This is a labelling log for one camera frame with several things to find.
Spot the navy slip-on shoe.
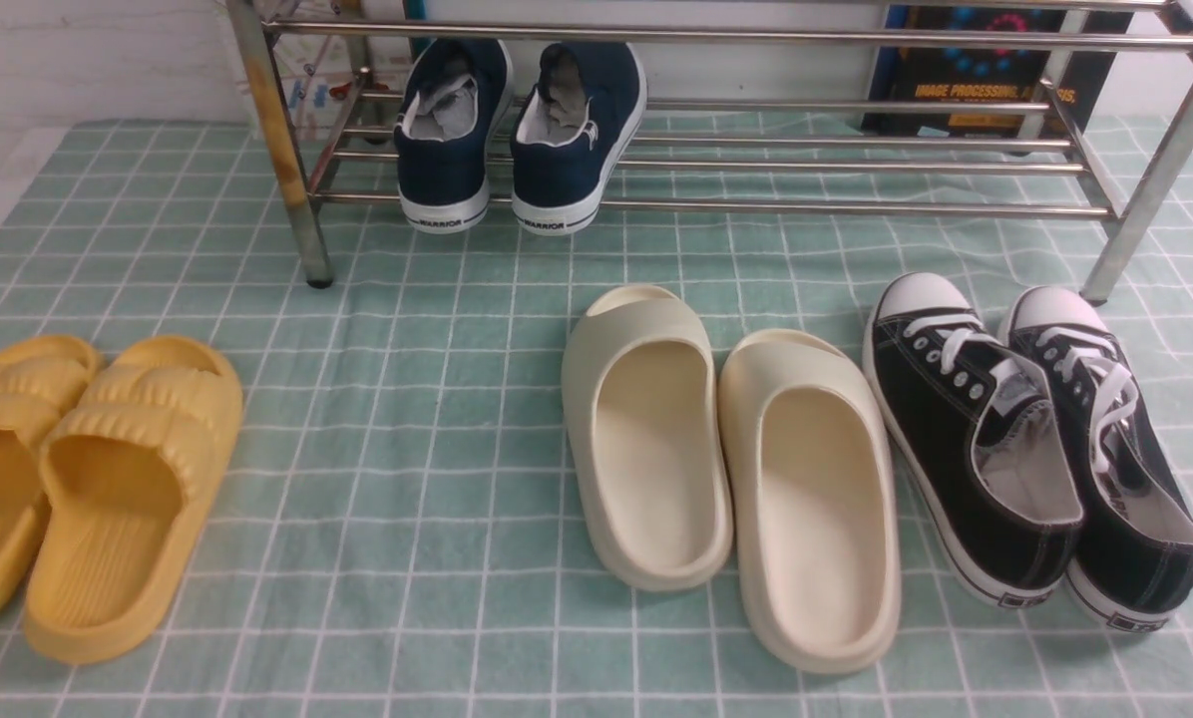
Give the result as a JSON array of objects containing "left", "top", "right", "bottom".
[
  {"left": 509, "top": 42, "right": 648, "bottom": 236},
  {"left": 392, "top": 38, "right": 515, "bottom": 233}
]

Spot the teal pole behind rack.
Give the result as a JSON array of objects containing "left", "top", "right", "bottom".
[{"left": 402, "top": 0, "right": 432, "bottom": 60}]

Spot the metal shoe rack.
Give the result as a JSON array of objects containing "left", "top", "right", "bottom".
[{"left": 225, "top": 1, "right": 1193, "bottom": 305}]

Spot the left cream slide slipper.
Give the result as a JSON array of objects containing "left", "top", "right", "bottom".
[{"left": 561, "top": 283, "right": 734, "bottom": 592}]

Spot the cream slide slipper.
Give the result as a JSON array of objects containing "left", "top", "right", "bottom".
[
  {"left": 718, "top": 328, "right": 901, "bottom": 674},
  {"left": 561, "top": 283, "right": 734, "bottom": 592}
]

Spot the right cream slide slipper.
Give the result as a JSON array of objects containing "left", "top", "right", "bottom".
[{"left": 718, "top": 328, "right": 901, "bottom": 674}]

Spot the left black canvas sneaker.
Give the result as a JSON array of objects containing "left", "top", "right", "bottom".
[{"left": 864, "top": 272, "right": 1084, "bottom": 609}]

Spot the black canvas sneaker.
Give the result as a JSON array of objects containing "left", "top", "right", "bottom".
[
  {"left": 999, "top": 286, "right": 1193, "bottom": 633},
  {"left": 864, "top": 272, "right": 1084, "bottom": 609}
]

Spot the colourful map poster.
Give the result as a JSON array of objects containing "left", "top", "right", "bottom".
[{"left": 255, "top": 1, "right": 412, "bottom": 141}]

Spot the right yellow slide slipper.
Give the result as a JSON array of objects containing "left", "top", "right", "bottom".
[{"left": 23, "top": 335, "right": 242, "bottom": 664}]

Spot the yellow slide slipper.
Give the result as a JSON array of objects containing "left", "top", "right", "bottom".
[
  {"left": 0, "top": 335, "right": 105, "bottom": 609},
  {"left": 23, "top": 335, "right": 242, "bottom": 664}
]

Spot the dark image processing book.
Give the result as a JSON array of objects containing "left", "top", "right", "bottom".
[{"left": 861, "top": 5, "right": 1115, "bottom": 138}]

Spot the right black canvas sneaker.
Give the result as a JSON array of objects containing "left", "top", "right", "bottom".
[{"left": 999, "top": 286, "right": 1193, "bottom": 633}]

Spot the left yellow slide slipper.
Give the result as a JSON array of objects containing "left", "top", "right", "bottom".
[{"left": 0, "top": 335, "right": 105, "bottom": 609}]

